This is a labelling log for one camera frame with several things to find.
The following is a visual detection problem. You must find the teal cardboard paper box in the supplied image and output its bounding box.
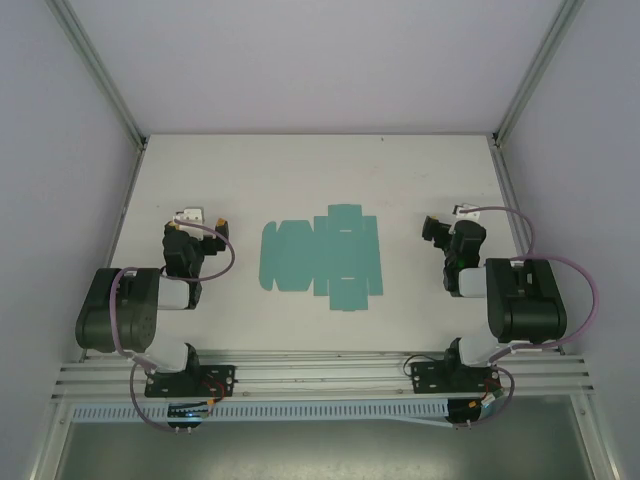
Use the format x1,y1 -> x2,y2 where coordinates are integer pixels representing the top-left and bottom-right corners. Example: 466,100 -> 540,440
259,203 -> 383,312

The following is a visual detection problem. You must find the black round controller box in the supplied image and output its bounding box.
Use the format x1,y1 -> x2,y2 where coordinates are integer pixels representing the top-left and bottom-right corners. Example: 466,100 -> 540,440
166,402 -> 206,434
446,398 -> 489,431

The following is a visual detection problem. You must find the aluminium table side rail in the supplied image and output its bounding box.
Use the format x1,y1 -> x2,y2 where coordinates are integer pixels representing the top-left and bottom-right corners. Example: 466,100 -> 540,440
77,137 -> 150,364
489,144 -> 566,354

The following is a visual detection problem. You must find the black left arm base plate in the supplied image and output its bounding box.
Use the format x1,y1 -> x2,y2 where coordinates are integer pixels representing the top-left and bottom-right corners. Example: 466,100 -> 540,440
144,363 -> 237,399

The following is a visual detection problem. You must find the thin black cable loop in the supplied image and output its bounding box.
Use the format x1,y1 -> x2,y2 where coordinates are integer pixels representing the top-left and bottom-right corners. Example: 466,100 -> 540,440
401,353 -> 449,379

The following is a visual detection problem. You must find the red black wire bundle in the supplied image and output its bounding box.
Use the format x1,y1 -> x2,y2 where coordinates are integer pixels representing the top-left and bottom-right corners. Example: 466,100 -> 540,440
469,372 -> 504,409
202,377 -> 226,407

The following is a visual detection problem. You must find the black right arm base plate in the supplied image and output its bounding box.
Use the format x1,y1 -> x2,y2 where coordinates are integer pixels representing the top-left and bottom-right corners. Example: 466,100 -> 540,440
408,360 -> 501,396

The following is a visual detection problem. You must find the aluminium frame post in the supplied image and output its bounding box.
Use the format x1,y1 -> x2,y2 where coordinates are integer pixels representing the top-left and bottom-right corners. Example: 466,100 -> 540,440
492,0 -> 586,147
47,0 -> 150,151

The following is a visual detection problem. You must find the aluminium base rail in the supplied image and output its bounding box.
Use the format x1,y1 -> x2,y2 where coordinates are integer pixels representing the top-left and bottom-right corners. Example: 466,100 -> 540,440
49,348 -> 599,401

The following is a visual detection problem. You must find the white slotted cable duct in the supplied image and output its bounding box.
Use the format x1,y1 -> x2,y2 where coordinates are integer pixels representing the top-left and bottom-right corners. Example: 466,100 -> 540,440
72,398 -> 451,424

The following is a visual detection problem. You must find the aluminium frame leg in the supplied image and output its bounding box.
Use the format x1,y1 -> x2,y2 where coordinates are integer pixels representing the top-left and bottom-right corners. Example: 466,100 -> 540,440
569,394 -> 629,480
27,397 -> 76,480

